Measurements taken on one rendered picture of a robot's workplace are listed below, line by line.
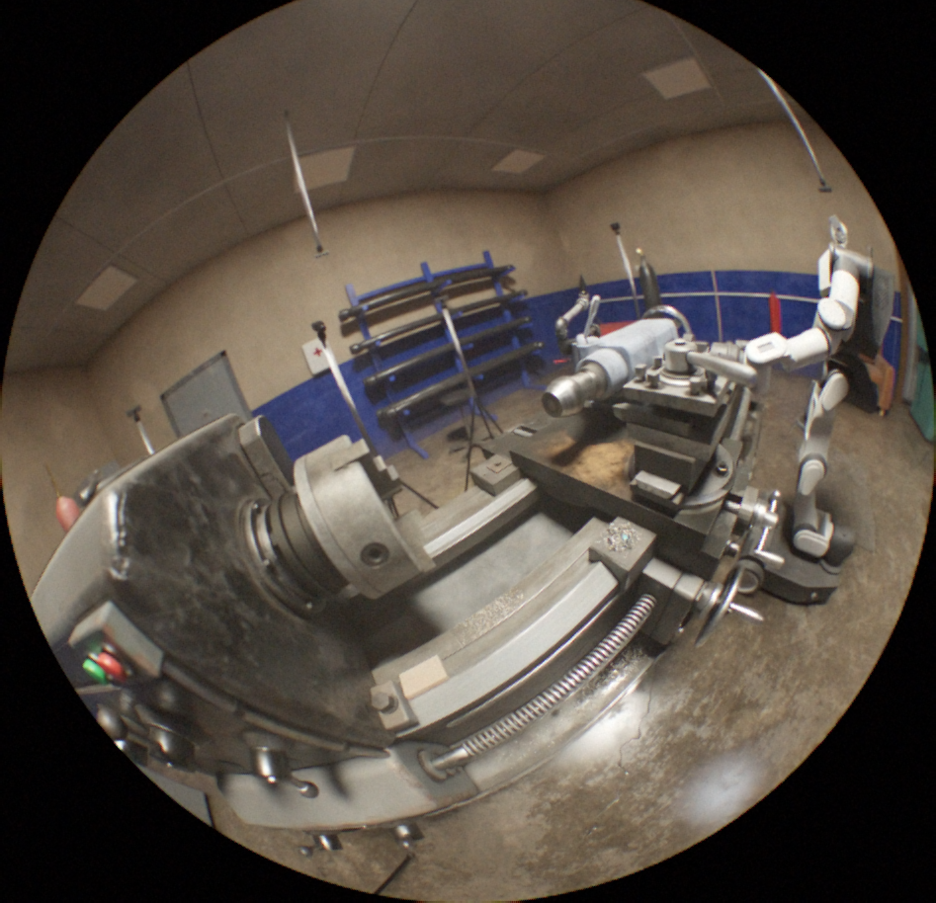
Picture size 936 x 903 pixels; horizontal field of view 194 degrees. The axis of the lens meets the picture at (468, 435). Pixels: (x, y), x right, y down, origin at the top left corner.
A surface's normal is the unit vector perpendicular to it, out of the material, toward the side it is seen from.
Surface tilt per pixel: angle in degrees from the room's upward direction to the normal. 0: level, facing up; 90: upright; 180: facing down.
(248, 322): 90
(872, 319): 88
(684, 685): 0
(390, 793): 32
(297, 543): 55
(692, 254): 90
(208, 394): 90
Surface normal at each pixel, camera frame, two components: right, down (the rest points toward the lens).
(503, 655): 0.03, -0.58
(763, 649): -0.31, -0.86
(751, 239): -0.82, 0.45
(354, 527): 0.30, -0.18
